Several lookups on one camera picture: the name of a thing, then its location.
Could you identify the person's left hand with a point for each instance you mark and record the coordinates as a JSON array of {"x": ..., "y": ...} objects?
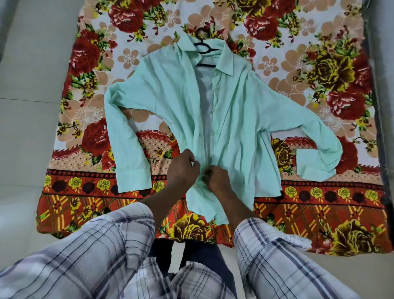
[{"x": 181, "y": 170}]

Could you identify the person's right hand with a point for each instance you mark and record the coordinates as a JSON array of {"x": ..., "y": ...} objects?
[{"x": 217, "y": 179}]

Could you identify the person's left fingers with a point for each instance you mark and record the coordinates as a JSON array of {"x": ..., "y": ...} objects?
[{"x": 194, "y": 160}]

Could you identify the person's right fingers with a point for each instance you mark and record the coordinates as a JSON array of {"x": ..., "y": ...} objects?
[{"x": 207, "y": 175}]

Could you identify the mint green button-up shirt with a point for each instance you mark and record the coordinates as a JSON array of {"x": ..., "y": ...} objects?
[{"x": 227, "y": 123}]

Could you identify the person's left forearm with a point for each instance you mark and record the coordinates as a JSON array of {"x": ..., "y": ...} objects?
[{"x": 166, "y": 200}]

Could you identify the person's right forearm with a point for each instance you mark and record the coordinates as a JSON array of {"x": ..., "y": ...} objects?
[{"x": 234, "y": 206}]

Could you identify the person's dark trousers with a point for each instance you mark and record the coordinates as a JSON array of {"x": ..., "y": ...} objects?
[{"x": 203, "y": 261}]

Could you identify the black clothes hanger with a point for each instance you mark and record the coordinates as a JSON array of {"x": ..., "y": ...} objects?
[{"x": 205, "y": 49}]

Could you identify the person's plaid shirt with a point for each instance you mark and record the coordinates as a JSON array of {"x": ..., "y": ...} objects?
[{"x": 92, "y": 261}]

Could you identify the floral patterned bedsheet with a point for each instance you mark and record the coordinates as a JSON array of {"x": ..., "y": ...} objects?
[{"x": 323, "y": 77}]

